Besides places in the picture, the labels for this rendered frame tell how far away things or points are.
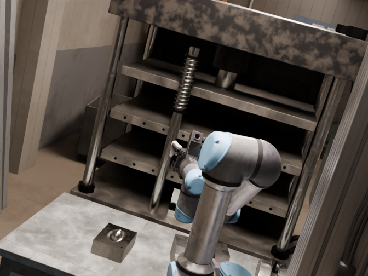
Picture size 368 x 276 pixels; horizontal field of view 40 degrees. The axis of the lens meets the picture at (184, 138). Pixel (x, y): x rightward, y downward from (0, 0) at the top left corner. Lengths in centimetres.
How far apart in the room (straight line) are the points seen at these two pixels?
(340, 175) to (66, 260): 151
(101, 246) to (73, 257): 13
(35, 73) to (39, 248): 261
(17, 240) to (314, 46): 165
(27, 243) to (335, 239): 158
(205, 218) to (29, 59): 351
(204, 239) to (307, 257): 41
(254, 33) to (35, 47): 258
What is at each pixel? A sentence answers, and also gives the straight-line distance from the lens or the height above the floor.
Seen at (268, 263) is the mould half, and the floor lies 94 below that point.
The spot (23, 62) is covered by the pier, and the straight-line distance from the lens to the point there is 479.
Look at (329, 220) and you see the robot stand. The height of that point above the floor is 165.
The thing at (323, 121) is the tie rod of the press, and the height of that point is 158.
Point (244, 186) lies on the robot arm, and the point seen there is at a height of 151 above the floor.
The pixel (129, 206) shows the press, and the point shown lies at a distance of 295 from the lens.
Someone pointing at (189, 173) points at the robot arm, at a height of 146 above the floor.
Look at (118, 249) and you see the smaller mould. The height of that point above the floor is 86.
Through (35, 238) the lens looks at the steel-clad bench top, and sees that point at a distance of 244.
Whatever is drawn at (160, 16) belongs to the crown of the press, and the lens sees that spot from 266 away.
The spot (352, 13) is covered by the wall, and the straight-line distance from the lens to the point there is 942.
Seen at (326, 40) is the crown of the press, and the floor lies 196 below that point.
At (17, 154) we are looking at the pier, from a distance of 499.
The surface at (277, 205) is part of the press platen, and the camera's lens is 287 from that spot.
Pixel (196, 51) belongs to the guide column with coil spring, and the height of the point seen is 173.
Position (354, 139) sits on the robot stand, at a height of 183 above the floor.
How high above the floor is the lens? 202
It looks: 16 degrees down
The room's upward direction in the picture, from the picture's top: 15 degrees clockwise
